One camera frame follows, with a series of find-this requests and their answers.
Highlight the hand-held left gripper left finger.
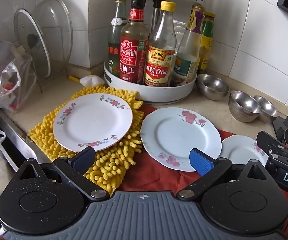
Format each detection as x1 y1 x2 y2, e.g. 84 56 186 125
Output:
16 146 110 202

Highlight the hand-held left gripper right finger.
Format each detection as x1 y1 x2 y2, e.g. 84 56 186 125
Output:
176 148 272 202

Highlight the stainless steel sink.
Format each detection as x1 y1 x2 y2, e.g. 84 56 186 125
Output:
0 110 47 170

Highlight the red cloth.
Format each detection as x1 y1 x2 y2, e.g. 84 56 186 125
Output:
119 104 288 233

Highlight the dark slender bottle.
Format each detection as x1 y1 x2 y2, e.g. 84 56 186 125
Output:
151 0 165 33

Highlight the white two-tier condiment rack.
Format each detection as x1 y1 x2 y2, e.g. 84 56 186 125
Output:
103 0 206 103

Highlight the garlic bulb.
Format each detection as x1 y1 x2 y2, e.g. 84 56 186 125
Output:
80 75 105 87

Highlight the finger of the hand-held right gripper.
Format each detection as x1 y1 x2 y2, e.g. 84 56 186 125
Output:
268 152 288 166
256 131 288 154

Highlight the large glass pot lid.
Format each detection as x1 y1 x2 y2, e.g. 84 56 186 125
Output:
32 0 73 67

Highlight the red-label soy sauce bottle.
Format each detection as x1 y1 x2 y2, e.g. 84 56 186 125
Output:
119 0 149 84

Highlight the yellow-green label sauce bottle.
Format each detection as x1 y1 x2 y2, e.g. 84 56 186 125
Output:
198 11 216 72

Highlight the yellow-cap vinegar bottle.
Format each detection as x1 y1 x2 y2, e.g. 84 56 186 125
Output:
144 1 177 87

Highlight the stainless steel bowl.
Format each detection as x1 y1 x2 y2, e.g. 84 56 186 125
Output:
196 74 230 100
253 95 279 123
228 90 262 123

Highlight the yellow chenille mat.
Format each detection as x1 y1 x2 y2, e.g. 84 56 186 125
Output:
29 86 144 197

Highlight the clear plastic bag with items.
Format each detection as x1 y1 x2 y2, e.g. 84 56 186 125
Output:
0 52 37 114

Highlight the green glass bottle red cap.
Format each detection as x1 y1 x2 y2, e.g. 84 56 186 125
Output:
108 0 129 74

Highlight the steel-rimmed glass pot lid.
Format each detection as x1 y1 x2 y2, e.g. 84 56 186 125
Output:
14 9 51 78

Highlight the purple-label clear bottle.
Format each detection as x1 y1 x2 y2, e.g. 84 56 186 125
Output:
171 4 206 87

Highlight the large pink-flower white plate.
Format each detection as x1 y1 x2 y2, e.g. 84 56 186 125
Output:
140 107 222 172

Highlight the small pink-flower white plate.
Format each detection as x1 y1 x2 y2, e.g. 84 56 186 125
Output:
219 135 269 167

